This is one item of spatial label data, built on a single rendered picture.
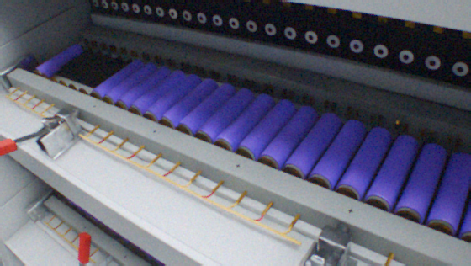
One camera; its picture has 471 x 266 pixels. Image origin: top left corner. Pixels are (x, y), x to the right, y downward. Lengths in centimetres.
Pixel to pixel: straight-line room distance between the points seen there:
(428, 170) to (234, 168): 13
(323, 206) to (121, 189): 16
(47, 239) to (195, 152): 35
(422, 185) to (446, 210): 2
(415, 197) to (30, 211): 50
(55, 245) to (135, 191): 29
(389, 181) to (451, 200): 4
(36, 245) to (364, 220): 47
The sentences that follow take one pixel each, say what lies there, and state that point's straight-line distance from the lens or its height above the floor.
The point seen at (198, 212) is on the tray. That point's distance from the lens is 28.
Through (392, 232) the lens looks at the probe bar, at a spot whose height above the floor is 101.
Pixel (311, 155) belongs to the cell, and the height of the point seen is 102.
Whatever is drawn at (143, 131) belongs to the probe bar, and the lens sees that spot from 32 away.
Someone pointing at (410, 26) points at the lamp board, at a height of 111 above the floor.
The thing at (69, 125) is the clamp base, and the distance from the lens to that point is 38.
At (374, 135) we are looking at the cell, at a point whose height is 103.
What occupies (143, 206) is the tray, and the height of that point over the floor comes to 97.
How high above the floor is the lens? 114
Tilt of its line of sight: 25 degrees down
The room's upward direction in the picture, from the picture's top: 4 degrees clockwise
